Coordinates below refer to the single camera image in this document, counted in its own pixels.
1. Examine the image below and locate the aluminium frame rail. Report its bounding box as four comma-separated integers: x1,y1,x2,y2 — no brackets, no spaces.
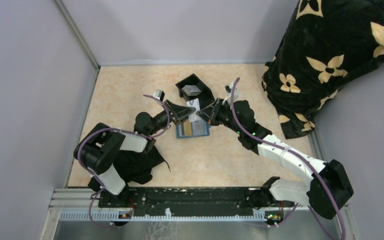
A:
47,188,355,223

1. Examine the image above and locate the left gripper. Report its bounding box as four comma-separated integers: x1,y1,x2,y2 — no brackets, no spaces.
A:
148,99,197,136

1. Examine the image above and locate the grey card stack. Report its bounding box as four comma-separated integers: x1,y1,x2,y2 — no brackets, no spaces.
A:
182,85,202,97

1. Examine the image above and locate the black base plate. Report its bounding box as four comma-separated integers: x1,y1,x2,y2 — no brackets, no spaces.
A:
98,187,294,217

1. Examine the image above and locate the yellow credit card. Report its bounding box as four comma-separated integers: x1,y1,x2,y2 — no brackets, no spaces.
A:
178,120,193,138

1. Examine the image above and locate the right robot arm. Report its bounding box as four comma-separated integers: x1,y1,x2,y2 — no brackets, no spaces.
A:
196,98,354,220

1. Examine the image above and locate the white patterned credit card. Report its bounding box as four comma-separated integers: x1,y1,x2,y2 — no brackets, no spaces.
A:
185,98,201,123

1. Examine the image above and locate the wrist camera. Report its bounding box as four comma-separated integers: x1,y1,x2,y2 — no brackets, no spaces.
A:
222,82,240,104
153,89,165,102

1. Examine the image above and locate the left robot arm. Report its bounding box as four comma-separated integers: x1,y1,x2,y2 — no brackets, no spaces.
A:
73,100,196,207

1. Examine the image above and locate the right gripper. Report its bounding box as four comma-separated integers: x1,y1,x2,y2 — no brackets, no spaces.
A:
196,97,243,135

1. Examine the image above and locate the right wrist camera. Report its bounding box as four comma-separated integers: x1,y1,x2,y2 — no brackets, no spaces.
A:
222,82,240,104

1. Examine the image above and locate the black card tray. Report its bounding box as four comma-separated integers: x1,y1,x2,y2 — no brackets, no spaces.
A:
175,73,215,111

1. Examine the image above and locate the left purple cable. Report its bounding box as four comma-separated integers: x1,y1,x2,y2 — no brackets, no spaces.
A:
76,94,171,229

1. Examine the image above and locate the black floral blanket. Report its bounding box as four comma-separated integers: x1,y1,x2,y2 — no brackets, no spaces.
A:
261,0,384,139

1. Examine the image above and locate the black cloth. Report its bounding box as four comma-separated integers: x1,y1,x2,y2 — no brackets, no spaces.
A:
87,145,171,193

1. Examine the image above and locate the blue card holder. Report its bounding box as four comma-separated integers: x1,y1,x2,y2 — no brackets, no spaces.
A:
175,120,210,139

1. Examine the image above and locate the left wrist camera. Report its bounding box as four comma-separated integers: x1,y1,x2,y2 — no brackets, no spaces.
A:
153,89,165,102

